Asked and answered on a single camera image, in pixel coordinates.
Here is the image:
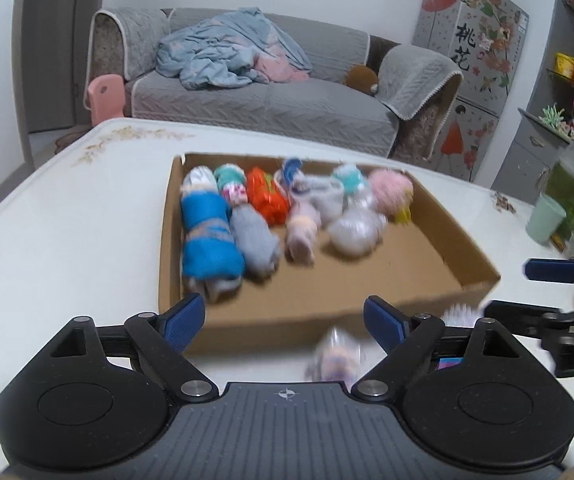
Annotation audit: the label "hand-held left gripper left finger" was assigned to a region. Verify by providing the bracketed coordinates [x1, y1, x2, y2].
[50, 292, 219, 403]

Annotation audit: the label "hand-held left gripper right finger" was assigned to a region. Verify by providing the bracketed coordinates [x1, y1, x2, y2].
[351, 296, 520, 403]

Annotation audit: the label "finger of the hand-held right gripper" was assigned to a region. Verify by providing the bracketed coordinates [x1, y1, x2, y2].
[485, 300, 574, 336]
[525, 252, 574, 293]

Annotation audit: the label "shallow cardboard box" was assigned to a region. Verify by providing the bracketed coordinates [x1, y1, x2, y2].
[158, 152, 502, 356]

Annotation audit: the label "pastel plastic-wrapped bundle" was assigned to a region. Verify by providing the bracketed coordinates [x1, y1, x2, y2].
[304, 327, 368, 391]

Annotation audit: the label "grey sock roll blue trim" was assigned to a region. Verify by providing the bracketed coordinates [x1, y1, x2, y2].
[279, 157, 346, 221]

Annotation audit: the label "orange plastic-wrapped roll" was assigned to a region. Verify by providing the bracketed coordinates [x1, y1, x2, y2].
[245, 167, 291, 226]

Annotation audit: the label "pale green cup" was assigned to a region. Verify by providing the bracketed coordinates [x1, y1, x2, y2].
[525, 193, 566, 247]

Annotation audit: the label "white fuzzy sock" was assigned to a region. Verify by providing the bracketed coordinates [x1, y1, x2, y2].
[439, 302, 485, 331]

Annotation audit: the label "scattered brown crumbs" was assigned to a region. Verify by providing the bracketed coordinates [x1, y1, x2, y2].
[491, 192, 518, 214]

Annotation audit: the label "blue striped sock roll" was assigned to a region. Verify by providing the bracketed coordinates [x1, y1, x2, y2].
[181, 191, 246, 303]

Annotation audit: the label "clear plastic-wrapped bundle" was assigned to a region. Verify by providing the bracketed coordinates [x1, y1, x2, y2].
[327, 195, 389, 258]

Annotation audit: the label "plain grey sock roll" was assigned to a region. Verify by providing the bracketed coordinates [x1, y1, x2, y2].
[229, 205, 283, 281]

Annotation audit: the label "grey cabinet with shelves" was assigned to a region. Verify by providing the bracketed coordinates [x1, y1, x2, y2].
[489, 0, 574, 206]

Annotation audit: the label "pale pink sock roll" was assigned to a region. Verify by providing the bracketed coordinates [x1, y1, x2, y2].
[286, 207, 322, 266]

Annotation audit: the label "pink fuzzy sock roll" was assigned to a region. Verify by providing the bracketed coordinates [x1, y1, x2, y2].
[368, 167, 414, 224]

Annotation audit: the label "white striped sock roll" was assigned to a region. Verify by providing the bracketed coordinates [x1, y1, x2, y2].
[181, 165, 218, 196]

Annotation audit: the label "teal white sock roll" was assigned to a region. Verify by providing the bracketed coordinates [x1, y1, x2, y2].
[331, 162, 369, 197]

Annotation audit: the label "small green plant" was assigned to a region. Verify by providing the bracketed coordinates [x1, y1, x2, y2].
[538, 104, 568, 129]

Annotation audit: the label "yellow snack packet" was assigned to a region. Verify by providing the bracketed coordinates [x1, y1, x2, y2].
[554, 52, 574, 80]

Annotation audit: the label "brown floor mat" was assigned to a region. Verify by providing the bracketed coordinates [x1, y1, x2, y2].
[53, 127, 91, 154]

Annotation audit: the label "floral decal refrigerator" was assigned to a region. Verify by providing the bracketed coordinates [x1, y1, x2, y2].
[412, 0, 530, 183]

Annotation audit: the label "grey quilted armrest cover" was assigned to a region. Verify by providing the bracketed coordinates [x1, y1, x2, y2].
[378, 44, 462, 121]
[90, 7, 168, 81]

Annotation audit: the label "grey sofa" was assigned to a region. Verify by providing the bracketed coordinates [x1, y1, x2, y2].
[88, 7, 462, 161]

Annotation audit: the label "pink child chair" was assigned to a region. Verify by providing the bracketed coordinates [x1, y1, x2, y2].
[86, 74, 127, 128]

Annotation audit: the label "brown plush toy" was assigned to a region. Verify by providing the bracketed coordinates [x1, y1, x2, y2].
[344, 65, 380, 96]

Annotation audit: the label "pink cloth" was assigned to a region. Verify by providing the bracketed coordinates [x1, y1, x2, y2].
[254, 55, 311, 84]

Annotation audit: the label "light blue blanket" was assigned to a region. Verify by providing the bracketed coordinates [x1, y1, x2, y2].
[156, 7, 313, 91]

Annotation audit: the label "dark grey door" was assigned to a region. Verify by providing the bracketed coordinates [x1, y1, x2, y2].
[22, 0, 108, 134]

